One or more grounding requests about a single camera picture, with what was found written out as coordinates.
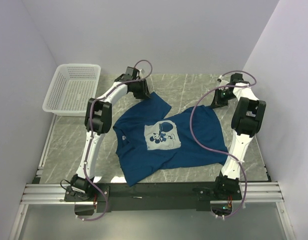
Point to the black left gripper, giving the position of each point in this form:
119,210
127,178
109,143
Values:
145,93

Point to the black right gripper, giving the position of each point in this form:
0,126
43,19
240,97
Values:
216,102

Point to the blue printed t-shirt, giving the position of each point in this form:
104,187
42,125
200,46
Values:
149,141

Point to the white perforated plastic basket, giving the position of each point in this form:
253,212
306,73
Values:
70,89

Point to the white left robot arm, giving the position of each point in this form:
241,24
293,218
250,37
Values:
98,122

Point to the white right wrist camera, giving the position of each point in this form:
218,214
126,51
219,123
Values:
222,81

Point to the aluminium frame rail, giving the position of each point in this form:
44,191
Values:
253,192

